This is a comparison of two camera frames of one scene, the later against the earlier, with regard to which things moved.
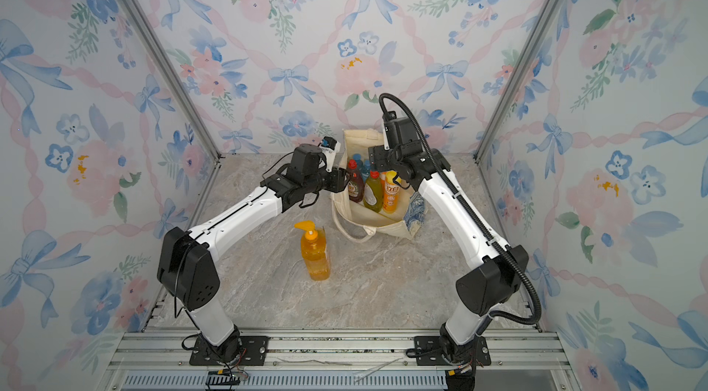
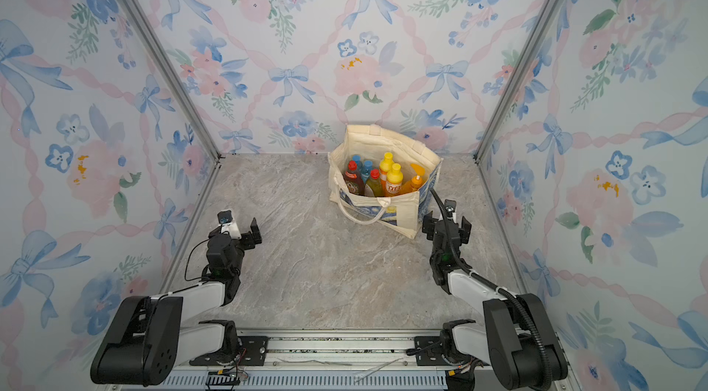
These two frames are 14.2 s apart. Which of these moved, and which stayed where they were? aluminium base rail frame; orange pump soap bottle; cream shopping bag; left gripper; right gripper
Moved: orange pump soap bottle; left gripper; right gripper; cream shopping bag
Stayed: aluminium base rail frame
